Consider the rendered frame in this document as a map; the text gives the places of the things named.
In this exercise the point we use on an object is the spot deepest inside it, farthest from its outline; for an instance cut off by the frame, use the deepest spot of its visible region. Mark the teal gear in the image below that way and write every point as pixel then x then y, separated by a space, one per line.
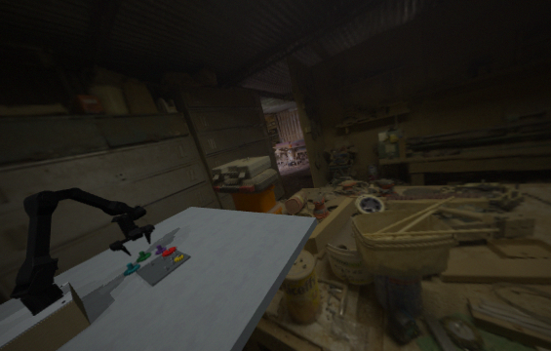
pixel 131 268

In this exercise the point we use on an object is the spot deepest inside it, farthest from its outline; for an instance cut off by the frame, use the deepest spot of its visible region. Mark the red gear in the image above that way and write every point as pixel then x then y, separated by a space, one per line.
pixel 171 250

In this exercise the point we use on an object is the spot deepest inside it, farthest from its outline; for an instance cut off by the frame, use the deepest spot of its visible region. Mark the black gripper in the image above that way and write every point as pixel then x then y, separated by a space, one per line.
pixel 118 245

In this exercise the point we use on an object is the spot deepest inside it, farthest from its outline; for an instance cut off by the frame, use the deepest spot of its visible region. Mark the purple gear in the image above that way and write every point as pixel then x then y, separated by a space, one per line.
pixel 160 249

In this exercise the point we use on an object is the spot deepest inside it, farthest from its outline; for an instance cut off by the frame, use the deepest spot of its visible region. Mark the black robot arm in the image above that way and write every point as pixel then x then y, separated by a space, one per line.
pixel 35 281

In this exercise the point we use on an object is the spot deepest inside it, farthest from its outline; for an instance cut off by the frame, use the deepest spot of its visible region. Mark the green gear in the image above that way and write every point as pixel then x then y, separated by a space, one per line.
pixel 143 256

